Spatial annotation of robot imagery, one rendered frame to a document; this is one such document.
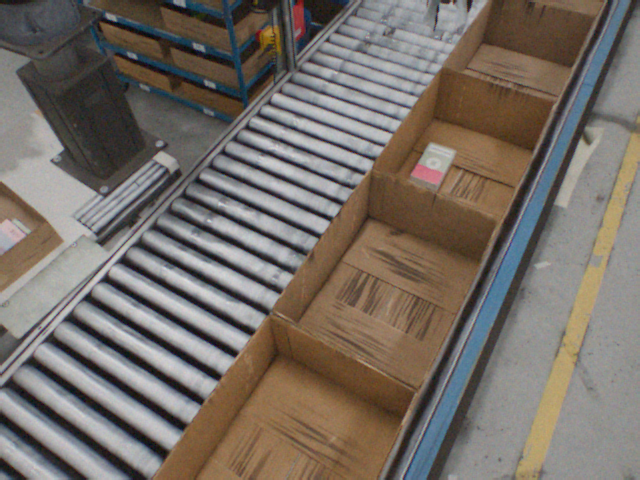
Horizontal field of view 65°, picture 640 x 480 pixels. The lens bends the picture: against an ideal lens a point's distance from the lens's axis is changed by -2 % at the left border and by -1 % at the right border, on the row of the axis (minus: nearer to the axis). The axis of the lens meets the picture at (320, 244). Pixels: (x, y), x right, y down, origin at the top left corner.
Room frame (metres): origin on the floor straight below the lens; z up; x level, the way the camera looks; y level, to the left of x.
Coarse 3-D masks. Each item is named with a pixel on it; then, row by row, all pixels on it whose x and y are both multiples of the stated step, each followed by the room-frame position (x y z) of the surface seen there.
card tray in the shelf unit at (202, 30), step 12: (168, 12) 2.15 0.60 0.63; (240, 12) 2.23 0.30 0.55; (252, 12) 2.08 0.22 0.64; (168, 24) 2.16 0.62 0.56; (180, 24) 2.11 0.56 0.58; (192, 24) 2.07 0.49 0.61; (204, 24) 2.02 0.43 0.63; (216, 24) 2.16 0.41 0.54; (240, 24) 2.00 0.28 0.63; (252, 24) 2.07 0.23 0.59; (192, 36) 2.08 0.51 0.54; (204, 36) 2.03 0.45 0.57; (216, 36) 1.99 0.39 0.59; (240, 36) 1.99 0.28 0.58; (228, 48) 1.96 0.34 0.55
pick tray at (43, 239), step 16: (0, 192) 1.01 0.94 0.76; (0, 208) 0.95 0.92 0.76; (16, 208) 0.95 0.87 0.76; (32, 208) 0.86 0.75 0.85; (32, 224) 0.88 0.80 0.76; (48, 224) 0.82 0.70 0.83; (32, 240) 0.78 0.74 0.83; (48, 240) 0.80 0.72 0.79; (0, 256) 0.72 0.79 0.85; (16, 256) 0.74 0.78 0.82; (32, 256) 0.76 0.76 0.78; (0, 272) 0.70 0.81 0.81; (16, 272) 0.72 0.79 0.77; (0, 288) 0.68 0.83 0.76
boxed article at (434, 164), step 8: (432, 144) 0.92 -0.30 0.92; (424, 152) 0.89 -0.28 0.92; (432, 152) 0.89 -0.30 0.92; (440, 152) 0.89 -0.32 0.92; (448, 152) 0.89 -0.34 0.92; (424, 160) 0.87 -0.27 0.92; (432, 160) 0.87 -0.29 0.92; (440, 160) 0.86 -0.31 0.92; (448, 160) 0.86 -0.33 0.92; (416, 168) 0.84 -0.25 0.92; (424, 168) 0.84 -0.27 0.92; (432, 168) 0.84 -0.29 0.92; (440, 168) 0.84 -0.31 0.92; (448, 168) 0.85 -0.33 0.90; (416, 176) 0.82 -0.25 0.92; (424, 176) 0.81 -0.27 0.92; (432, 176) 0.81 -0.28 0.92; (440, 176) 0.81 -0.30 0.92; (424, 184) 0.80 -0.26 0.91; (432, 184) 0.79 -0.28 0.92; (440, 184) 0.81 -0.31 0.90
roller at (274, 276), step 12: (168, 216) 0.88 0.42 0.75; (168, 228) 0.85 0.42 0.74; (180, 228) 0.84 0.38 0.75; (192, 228) 0.84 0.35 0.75; (192, 240) 0.80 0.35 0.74; (204, 240) 0.79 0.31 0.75; (216, 240) 0.79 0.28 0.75; (216, 252) 0.76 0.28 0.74; (228, 252) 0.75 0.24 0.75; (240, 252) 0.75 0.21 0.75; (240, 264) 0.71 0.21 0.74; (252, 264) 0.71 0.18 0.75; (264, 264) 0.70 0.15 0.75; (252, 276) 0.69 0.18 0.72; (264, 276) 0.67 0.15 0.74; (276, 276) 0.66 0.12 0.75; (288, 276) 0.66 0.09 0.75
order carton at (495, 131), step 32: (448, 96) 1.04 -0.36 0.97; (480, 96) 1.00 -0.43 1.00; (512, 96) 0.96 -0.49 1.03; (416, 128) 0.95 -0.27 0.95; (448, 128) 1.01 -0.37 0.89; (480, 128) 0.99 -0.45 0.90; (512, 128) 0.94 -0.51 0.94; (544, 128) 0.82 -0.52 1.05; (384, 160) 0.79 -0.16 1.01; (416, 160) 0.90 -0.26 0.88; (480, 160) 0.88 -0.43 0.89; (512, 160) 0.88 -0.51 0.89; (448, 192) 0.78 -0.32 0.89; (480, 192) 0.78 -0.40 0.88; (512, 192) 0.78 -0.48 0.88
